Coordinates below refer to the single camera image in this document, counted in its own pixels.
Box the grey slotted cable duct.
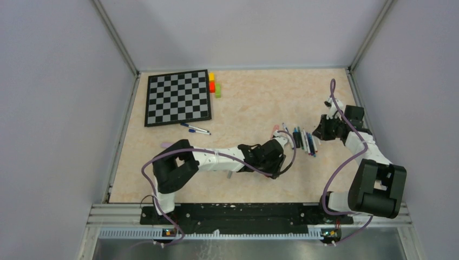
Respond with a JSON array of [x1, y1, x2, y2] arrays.
[[99, 227, 323, 240]]

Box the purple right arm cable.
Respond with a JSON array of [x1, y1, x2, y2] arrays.
[[321, 79, 375, 247]]

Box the black and grey chessboard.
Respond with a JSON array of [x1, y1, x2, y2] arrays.
[[144, 69, 212, 127]]

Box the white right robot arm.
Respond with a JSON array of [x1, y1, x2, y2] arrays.
[[313, 101, 407, 223]]

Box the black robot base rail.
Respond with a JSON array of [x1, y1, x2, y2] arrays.
[[140, 203, 353, 235]]

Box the orange toy block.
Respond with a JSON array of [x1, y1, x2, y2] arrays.
[[209, 81, 215, 93]]

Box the dark blue pen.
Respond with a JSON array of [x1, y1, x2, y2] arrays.
[[305, 132, 314, 156]]

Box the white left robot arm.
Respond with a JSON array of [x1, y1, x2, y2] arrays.
[[152, 136, 287, 224]]

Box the blue capped whiteboard pen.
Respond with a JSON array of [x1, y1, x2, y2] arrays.
[[180, 123, 210, 133]]

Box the red capped white pen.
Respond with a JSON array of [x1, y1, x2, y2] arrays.
[[311, 135, 318, 154]]

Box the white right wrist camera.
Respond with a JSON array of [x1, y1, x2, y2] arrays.
[[324, 97, 344, 120]]

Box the white grey marker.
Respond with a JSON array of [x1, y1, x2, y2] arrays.
[[302, 128, 311, 155]]

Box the green transparent pen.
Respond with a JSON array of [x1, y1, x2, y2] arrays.
[[297, 126, 305, 150]]

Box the green toy block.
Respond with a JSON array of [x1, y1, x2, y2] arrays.
[[214, 83, 221, 99]]

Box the black blue highlighter marker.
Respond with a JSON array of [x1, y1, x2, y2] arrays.
[[293, 127, 301, 148]]

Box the pink highlighter marker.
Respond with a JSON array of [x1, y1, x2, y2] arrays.
[[271, 125, 280, 136]]

